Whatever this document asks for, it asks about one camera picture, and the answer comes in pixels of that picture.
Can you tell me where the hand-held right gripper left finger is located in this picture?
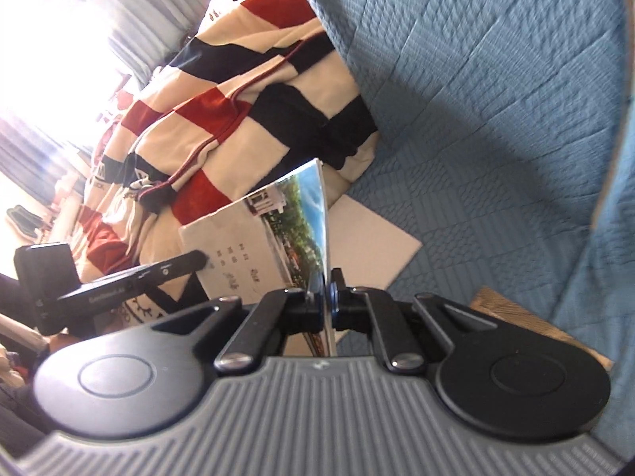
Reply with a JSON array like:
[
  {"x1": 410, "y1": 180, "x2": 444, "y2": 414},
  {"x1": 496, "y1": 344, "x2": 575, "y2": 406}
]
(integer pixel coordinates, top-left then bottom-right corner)
[{"x1": 150, "y1": 286, "x2": 327, "y2": 374}]

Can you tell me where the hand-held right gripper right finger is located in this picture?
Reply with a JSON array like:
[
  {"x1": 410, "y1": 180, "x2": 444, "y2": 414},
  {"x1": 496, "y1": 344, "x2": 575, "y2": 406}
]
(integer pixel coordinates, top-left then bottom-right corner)
[{"x1": 330, "y1": 268, "x2": 498, "y2": 376}]

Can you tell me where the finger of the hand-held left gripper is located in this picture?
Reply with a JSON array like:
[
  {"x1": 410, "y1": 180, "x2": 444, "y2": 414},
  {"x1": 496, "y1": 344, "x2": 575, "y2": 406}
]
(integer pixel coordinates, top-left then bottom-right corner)
[{"x1": 141, "y1": 250, "x2": 209, "y2": 286}]

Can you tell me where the photo cover booklet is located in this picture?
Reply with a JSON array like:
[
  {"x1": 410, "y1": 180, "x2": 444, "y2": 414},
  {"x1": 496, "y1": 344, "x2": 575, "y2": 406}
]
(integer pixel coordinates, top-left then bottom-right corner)
[{"x1": 179, "y1": 159, "x2": 343, "y2": 358}]

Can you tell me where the wood-pattern cover book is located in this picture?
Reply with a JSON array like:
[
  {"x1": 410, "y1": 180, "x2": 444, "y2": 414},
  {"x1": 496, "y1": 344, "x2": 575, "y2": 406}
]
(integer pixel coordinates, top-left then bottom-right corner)
[{"x1": 469, "y1": 285, "x2": 615, "y2": 370}]

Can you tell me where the dark slipper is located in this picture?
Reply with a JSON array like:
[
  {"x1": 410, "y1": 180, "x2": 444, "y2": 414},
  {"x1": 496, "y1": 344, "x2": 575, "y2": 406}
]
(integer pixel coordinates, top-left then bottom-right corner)
[
  {"x1": 6, "y1": 205, "x2": 48, "y2": 225},
  {"x1": 15, "y1": 215, "x2": 51, "y2": 240}
]

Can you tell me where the plain white booklet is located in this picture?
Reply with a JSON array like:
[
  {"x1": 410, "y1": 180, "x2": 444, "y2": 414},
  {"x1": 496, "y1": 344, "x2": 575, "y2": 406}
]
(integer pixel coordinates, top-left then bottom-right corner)
[{"x1": 325, "y1": 193, "x2": 422, "y2": 286}]

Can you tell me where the red white navy striped blanket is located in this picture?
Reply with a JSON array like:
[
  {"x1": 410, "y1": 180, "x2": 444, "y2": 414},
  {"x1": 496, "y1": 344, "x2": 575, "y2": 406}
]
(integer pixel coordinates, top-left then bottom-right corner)
[{"x1": 79, "y1": 0, "x2": 383, "y2": 330}]

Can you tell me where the grey curtain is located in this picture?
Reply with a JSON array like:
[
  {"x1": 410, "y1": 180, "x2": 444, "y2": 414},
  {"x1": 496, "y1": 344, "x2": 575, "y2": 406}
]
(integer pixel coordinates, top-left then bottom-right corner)
[{"x1": 0, "y1": 0, "x2": 249, "y2": 199}]

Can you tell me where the blue textured sofa cover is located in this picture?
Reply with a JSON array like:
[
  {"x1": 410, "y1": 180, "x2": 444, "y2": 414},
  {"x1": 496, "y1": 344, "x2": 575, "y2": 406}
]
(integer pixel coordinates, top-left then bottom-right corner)
[{"x1": 285, "y1": 0, "x2": 635, "y2": 457}]

